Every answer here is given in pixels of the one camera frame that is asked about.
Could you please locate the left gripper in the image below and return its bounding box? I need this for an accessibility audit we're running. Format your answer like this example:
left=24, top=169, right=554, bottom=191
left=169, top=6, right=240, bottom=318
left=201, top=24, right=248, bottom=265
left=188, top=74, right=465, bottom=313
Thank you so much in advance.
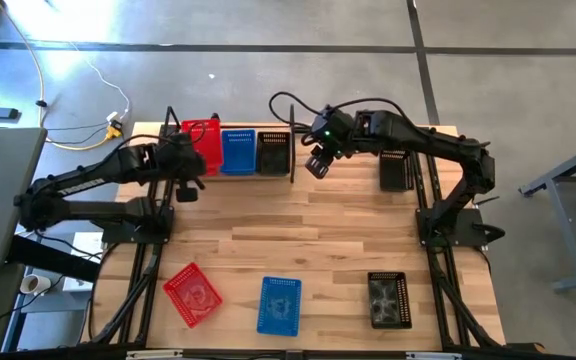
left=160, top=133, right=208, bottom=204

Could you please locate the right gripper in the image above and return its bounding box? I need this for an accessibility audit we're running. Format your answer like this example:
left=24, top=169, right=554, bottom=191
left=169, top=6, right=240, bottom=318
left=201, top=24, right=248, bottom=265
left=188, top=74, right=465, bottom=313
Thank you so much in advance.
left=305, top=106, right=358, bottom=180

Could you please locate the red plastic slotted basket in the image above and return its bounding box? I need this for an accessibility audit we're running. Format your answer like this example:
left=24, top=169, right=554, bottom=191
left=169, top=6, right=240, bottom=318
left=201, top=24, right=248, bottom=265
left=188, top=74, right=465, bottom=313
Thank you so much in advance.
left=162, top=261, right=224, bottom=330
left=181, top=118, right=225, bottom=177

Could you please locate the blue plastic slotted basket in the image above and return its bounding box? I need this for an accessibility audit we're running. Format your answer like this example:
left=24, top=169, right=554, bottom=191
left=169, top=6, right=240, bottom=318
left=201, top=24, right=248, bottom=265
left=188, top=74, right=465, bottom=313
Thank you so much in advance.
left=256, top=276, right=303, bottom=338
left=219, top=129, right=258, bottom=176

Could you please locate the black plastic slotted basket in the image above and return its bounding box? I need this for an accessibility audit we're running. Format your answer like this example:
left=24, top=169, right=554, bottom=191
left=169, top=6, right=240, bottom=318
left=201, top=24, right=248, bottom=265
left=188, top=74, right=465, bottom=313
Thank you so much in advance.
left=379, top=148, right=415, bottom=193
left=367, top=271, right=414, bottom=330
left=256, top=131, right=292, bottom=177

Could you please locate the yellow power plug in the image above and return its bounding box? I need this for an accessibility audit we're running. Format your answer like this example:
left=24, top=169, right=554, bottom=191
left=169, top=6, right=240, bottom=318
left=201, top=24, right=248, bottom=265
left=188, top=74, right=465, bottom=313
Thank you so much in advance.
left=105, top=112, right=125, bottom=141

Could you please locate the black diagonal beam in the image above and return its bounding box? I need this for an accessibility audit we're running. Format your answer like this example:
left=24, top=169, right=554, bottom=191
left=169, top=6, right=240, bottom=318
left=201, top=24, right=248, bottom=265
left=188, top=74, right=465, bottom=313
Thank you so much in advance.
left=6, top=233, right=102, bottom=284

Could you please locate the white paper cup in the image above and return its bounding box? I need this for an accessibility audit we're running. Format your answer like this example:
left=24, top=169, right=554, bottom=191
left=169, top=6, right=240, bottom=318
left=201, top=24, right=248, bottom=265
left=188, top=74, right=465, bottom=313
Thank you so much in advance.
left=19, top=273, right=52, bottom=296

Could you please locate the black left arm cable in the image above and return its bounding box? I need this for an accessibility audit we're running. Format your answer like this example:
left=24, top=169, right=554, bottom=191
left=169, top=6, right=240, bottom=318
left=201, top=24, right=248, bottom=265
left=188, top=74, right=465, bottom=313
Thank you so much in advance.
left=115, top=119, right=208, bottom=151

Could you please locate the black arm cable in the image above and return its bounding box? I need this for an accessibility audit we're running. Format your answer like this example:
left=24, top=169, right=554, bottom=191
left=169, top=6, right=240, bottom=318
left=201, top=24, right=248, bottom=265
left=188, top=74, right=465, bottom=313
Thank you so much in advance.
left=268, top=90, right=422, bottom=132
left=115, top=119, right=208, bottom=151

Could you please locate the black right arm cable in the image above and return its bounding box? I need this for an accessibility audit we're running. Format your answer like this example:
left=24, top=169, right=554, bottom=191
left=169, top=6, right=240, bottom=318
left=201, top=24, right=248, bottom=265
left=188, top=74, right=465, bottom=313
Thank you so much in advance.
left=268, top=90, right=422, bottom=132

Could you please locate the black aluminium frame rail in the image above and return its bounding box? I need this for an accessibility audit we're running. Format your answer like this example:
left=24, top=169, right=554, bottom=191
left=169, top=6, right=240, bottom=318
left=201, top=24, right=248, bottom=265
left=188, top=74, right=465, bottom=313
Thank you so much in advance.
left=407, top=124, right=507, bottom=349
left=87, top=107, right=177, bottom=346

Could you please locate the white floor cable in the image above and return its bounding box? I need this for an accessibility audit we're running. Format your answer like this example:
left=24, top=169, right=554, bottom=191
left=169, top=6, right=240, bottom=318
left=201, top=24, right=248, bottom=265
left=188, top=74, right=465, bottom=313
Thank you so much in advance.
left=70, top=43, right=132, bottom=121

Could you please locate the yellow floor cable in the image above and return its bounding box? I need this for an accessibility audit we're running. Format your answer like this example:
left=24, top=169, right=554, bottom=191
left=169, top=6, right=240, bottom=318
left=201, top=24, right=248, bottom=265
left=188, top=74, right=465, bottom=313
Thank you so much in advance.
left=0, top=0, right=119, bottom=152

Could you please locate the black frame crossbar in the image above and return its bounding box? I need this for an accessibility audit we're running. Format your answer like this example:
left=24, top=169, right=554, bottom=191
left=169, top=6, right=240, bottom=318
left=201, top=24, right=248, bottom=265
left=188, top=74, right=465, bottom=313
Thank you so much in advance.
left=0, top=342, right=576, bottom=360

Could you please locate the grey metal table leg frame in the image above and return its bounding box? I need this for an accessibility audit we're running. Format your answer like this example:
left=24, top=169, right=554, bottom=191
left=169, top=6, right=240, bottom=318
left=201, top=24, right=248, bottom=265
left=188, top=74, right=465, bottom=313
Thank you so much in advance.
left=519, top=136, right=576, bottom=294

